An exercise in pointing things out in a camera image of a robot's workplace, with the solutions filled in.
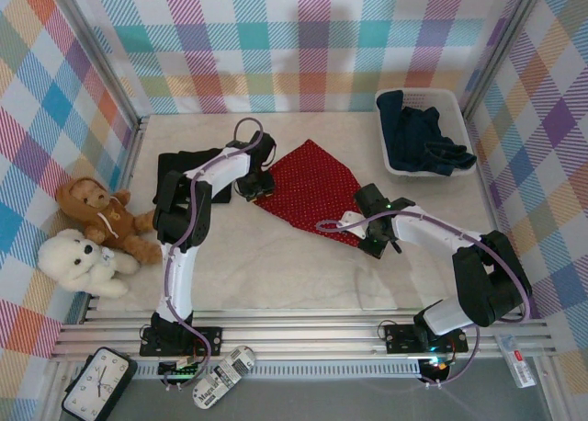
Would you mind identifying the white plastic basket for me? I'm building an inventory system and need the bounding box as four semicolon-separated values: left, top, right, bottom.
374;88;477;179

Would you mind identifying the right green circuit board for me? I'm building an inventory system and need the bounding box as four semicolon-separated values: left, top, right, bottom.
418;354;457;383

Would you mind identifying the grey slotted cable duct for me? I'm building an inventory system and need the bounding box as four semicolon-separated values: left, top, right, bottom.
135;363;424;379

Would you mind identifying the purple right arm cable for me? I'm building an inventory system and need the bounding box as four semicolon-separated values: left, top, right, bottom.
315;211;534;390

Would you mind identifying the aluminium extrusion frame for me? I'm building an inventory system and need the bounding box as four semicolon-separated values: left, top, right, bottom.
43;112;566;421

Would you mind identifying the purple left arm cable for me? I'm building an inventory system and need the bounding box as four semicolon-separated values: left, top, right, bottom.
163;116;266;390

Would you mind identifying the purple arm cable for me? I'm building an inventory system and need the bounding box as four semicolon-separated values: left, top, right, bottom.
315;211;534;390
163;116;266;390

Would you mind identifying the black skirt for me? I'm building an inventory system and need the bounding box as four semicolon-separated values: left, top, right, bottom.
155;148;233;206

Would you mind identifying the white plush bear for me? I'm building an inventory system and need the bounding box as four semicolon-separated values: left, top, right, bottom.
37;227;141;299

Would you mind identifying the clear box with red label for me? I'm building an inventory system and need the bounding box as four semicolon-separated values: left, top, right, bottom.
497;333;538;389

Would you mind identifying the brown teddy bear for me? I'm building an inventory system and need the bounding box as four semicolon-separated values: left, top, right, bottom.
55;176;164;266

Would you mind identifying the green circuit board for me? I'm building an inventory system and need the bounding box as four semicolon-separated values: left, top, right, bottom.
158;357;209;389
418;354;457;383

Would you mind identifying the black alarm clock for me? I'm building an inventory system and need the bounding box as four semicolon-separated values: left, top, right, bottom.
61;346;139;420

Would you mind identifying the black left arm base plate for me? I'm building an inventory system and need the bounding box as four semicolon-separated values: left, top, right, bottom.
139;324;224;358

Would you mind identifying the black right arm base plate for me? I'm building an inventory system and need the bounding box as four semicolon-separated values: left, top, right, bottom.
383;322;469;356

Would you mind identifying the red polka dot skirt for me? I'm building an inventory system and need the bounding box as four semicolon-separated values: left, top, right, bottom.
254;138;363;248

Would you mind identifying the aluminium corner post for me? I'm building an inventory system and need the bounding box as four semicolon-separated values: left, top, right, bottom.
52;0;148;128
460;0;555;117

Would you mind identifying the left green circuit board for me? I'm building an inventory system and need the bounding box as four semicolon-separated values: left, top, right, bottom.
158;357;209;389

